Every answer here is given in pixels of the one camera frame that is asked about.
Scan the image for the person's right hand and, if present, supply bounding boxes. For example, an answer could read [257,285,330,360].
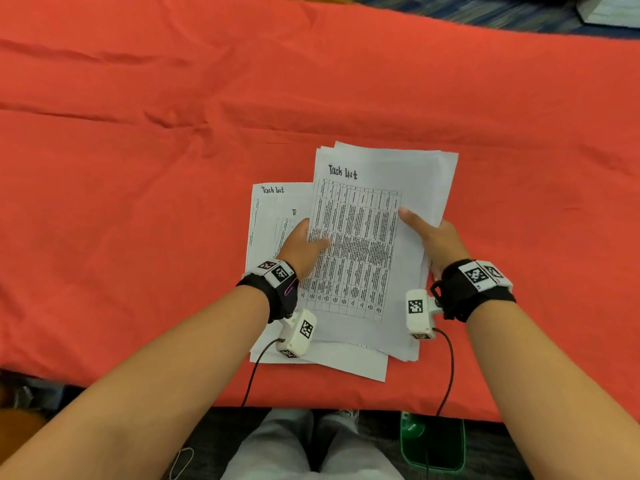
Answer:
[398,207,472,281]

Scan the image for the person's left hand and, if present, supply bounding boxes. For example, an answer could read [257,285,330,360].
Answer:
[276,218,332,282]

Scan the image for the printed table paper sheet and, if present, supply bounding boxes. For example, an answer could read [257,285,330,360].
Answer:
[299,147,404,324]

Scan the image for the person's right forearm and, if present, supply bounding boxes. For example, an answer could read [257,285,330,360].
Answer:
[464,298,640,480]

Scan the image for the person's left forearm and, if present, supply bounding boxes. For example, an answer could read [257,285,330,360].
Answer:
[0,284,272,480]

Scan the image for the stack of white paper sheets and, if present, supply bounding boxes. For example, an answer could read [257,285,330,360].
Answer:
[320,141,460,363]

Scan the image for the white titled paper sheet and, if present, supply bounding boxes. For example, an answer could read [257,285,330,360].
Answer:
[249,207,389,383]
[244,182,315,275]

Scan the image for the red tablecloth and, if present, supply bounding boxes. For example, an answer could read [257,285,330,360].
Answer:
[0,0,640,423]

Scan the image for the person's left leg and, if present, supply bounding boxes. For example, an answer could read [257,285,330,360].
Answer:
[220,408,314,480]

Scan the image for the person's leg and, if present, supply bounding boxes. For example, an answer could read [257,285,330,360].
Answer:
[220,408,314,480]
[319,410,404,480]

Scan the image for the person's right leg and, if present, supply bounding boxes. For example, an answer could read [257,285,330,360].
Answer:
[319,410,404,480]

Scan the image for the green and black device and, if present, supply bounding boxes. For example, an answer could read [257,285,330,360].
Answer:
[399,411,467,473]

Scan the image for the white board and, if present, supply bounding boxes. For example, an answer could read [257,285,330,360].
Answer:
[575,0,640,30]

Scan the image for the black left wrist strap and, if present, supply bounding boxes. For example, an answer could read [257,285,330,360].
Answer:
[236,259,301,324]

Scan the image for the black wrist strap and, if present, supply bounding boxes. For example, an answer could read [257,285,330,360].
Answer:
[430,259,517,323]
[236,259,301,324]

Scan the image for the black right wrist strap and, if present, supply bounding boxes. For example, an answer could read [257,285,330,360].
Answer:
[430,259,517,323]

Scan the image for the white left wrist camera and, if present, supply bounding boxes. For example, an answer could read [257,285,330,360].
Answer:
[276,309,318,359]

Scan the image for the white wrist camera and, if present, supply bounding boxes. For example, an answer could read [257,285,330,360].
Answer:
[405,289,444,341]
[276,309,318,359]

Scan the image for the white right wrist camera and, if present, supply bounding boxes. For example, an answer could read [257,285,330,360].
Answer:
[405,289,444,341]

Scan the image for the black right camera cable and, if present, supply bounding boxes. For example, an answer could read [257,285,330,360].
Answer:
[432,327,456,418]

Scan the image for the black camera cable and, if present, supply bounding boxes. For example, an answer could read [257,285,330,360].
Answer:
[432,327,456,418]
[241,337,286,408]

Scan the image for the black left camera cable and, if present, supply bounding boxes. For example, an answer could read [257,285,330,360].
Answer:
[241,337,286,408]

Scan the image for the thin white cable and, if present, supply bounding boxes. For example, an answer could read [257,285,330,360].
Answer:
[167,447,195,480]

